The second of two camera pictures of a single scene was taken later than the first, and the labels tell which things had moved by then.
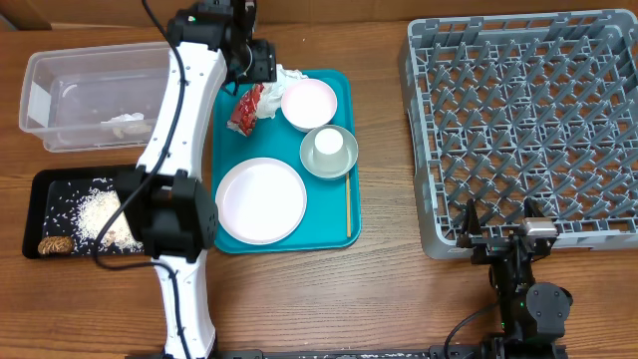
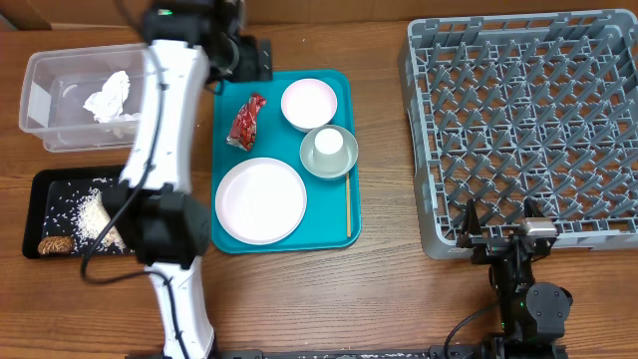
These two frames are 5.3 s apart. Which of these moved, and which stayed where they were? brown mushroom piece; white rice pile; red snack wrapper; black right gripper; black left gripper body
Moved: red snack wrapper
Stayed: black left gripper body; black right gripper; brown mushroom piece; white rice pile
